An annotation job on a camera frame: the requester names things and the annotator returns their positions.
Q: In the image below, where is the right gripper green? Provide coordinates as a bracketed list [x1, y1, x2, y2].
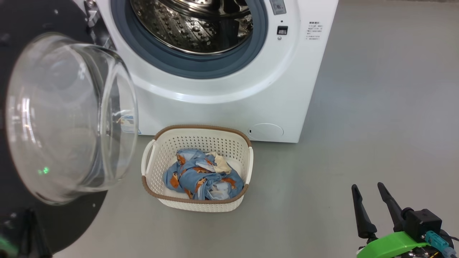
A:
[351, 182, 429, 258]

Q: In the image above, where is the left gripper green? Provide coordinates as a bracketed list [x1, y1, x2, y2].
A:
[0, 210, 51, 258]

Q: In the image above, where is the black washer door glass window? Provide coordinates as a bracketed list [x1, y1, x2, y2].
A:
[0, 0, 139, 258]

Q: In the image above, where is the blue garment orange cartoon print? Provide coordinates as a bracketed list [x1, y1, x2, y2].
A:
[163, 149, 245, 200]

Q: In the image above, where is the cream white garment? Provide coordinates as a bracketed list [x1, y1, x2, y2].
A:
[207, 152, 232, 174]

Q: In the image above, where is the white front-load washing machine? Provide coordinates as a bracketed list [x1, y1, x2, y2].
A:
[72, 0, 339, 143]

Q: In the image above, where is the stainless steel washing machine drum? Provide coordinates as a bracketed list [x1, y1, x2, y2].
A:
[130, 0, 253, 55]

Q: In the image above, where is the round drain filter cover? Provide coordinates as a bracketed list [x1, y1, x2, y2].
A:
[248, 123, 284, 141]

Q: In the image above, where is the blue energy label sticker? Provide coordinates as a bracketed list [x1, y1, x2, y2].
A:
[117, 115, 140, 135]

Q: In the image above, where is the cream perforated laundry basket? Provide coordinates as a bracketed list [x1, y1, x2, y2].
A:
[141, 125, 254, 212]

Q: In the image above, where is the small black text label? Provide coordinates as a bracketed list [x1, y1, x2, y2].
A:
[306, 21, 321, 40]

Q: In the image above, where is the grey warning label sticker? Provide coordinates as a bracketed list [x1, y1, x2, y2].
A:
[270, 0, 287, 15]

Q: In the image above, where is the teal connector grey cable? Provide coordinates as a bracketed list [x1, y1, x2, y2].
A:
[425, 231, 459, 258]

